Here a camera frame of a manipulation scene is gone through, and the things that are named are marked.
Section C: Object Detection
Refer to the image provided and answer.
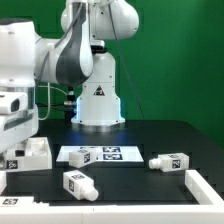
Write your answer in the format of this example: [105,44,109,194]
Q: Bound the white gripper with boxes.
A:
[0,107,39,157]

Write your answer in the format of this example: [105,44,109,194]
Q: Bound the white square tabletop part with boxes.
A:
[3,137,52,172]

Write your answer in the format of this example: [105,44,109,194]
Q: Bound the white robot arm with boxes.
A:
[0,0,139,153]

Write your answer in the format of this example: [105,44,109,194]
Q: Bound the white U-shaped obstacle fence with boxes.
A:
[0,170,224,224]

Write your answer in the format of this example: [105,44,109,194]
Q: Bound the white fiducial marker sheet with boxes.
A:
[56,146,143,162]

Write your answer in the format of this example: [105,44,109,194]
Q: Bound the black cables on table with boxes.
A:
[34,102,75,113]

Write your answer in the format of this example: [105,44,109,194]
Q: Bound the white camera cable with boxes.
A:
[37,82,69,122]

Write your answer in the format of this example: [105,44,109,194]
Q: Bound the background camera on stand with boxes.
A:
[65,39,108,118]

